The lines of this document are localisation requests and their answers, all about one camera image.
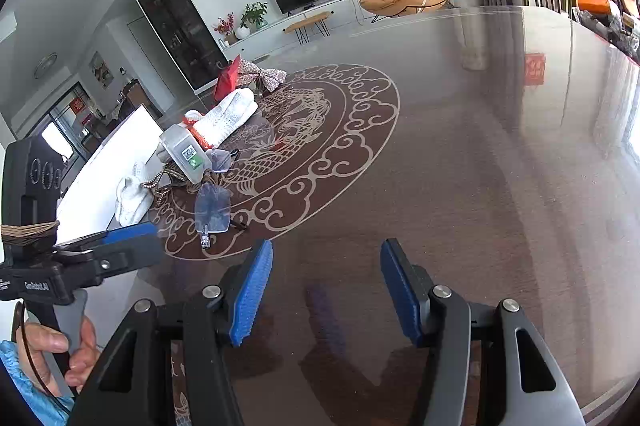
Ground gold pearl hair claw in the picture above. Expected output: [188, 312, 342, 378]
[141, 163, 219, 204]

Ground clear blue plastic hair clip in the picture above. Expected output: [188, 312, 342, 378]
[194, 149, 233, 250]

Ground clear plastic case with sticker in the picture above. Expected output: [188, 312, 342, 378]
[160, 124, 212, 185]

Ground white glove orange cuff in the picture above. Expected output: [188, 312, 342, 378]
[182, 88, 258, 150]

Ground red gift pouch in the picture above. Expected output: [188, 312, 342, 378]
[214, 55, 241, 104]

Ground floral fabric bow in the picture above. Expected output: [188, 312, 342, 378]
[236, 59, 288, 94]

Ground white knit glove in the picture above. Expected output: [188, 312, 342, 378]
[115, 162, 153, 227]

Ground person's left hand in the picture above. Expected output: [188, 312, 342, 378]
[16, 317, 101, 398]

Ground white cardboard box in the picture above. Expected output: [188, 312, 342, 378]
[56, 106, 162, 243]

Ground dark glass display cabinet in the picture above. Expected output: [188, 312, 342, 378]
[137, 0, 229, 93]

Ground red flowers in vase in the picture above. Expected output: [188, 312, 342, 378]
[214, 12, 238, 46]

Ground green potted plant left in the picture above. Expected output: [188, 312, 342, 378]
[241, 2, 268, 30]

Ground small wooden bench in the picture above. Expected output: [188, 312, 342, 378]
[282, 12, 333, 46]

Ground white tv console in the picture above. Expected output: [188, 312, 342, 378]
[222, 0, 374, 60]

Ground wall painting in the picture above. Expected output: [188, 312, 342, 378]
[89, 52, 114, 90]

